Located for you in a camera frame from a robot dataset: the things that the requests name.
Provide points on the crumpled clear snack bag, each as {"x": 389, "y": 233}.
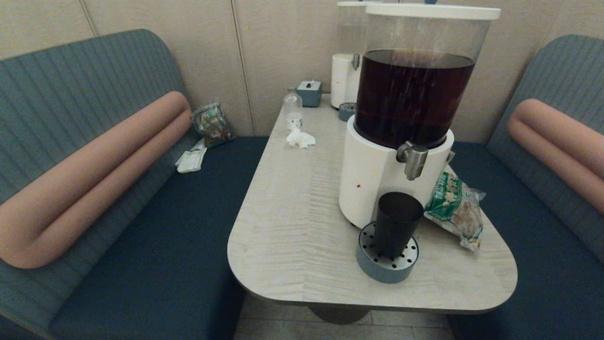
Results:
{"x": 212, "y": 124}

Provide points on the round table pedestal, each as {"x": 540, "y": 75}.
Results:
{"x": 339, "y": 315}

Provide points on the pink bolster cushion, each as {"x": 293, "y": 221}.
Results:
{"x": 557, "y": 139}
{"x": 94, "y": 166}

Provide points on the dark tumbler cup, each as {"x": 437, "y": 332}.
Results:
{"x": 396, "y": 226}

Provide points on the clear plastic bottle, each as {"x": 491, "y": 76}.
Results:
{"x": 292, "y": 107}

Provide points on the silver metal dispenser tap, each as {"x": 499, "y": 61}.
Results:
{"x": 414, "y": 160}

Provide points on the small blue-grey drip tray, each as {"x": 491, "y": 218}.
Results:
{"x": 347, "y": 112}

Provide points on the round blue-grey perforated drip tray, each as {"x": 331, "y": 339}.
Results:
{"x": 387, "y": 271}

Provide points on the crumpled white tissue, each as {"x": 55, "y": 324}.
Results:
{"x": 300, "y": 139}

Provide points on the clear green-print grain snack bag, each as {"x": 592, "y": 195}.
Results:
{"x": 455, "y": 213}

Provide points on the large white dark-tea drink dispenser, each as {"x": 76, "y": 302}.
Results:
{"x": 373, "y": 179}

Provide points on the teal booth bench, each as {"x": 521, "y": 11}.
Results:
{"x": 542, "y": 283}
{"x": 71, "y": 71}

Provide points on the blue-grey tissue box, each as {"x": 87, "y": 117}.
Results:
{"x": 309, "y": 94}

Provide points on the white napkin packet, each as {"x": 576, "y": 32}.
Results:
{"x": 188, "y": 159}

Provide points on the small white clear drink dispenser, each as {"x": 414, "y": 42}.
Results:
{"x": 343, "y": 81}

